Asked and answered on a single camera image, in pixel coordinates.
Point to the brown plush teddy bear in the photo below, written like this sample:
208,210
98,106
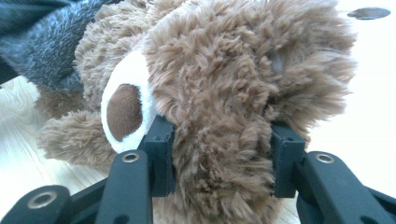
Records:
218,77

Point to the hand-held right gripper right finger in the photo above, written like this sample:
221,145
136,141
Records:
288,168

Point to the grey fluffy cloth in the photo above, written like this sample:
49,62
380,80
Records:
40,46

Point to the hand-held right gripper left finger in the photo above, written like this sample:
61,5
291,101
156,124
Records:
158,161

